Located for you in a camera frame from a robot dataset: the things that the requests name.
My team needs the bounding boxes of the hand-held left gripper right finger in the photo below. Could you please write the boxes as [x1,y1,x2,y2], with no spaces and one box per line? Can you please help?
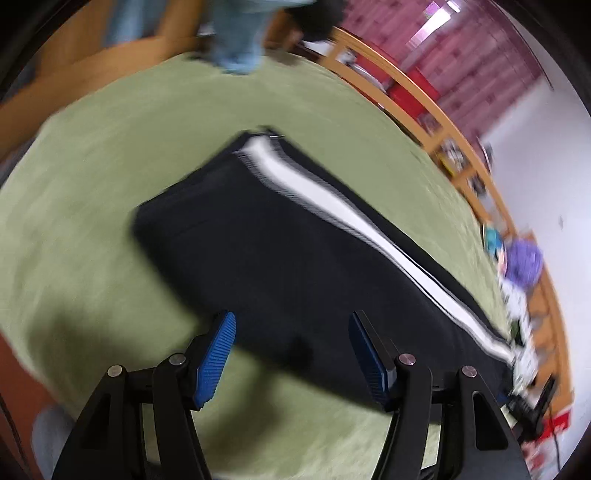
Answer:
[348,310,532,480]

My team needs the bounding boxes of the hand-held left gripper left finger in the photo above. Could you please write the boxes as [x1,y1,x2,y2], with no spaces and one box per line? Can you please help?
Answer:
[52,310,237,480]

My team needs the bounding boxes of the black pants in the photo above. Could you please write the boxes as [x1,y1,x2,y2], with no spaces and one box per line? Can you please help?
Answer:
[133,127,515,411]

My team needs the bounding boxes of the white floral pillow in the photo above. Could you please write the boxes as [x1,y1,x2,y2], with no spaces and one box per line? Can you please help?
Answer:
[499,277,541,384]

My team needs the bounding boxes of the purple plush toy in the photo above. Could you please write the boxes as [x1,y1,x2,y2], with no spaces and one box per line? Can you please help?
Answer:
[503,237,544,289]

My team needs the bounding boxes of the green fleece blanket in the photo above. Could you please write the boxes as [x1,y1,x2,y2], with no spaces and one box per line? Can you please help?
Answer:
[0,51,522,480]

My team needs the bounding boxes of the grey clothing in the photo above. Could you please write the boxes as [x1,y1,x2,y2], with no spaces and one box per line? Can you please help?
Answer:
[32,406,79,480]

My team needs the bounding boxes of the red cabinet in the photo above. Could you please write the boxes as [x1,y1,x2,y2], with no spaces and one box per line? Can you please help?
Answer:
[388,67,439,116]

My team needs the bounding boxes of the maroon striped curtain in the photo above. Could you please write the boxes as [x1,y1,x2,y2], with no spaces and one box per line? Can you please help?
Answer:
[339,0,435,70]
[416,0,543,148]

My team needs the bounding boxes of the light blue fleece towel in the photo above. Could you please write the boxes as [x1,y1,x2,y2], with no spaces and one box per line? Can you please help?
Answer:
[108,0,319,75]

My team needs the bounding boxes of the black garment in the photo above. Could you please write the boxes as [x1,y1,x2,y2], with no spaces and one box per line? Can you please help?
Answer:
[284,0,349,42]

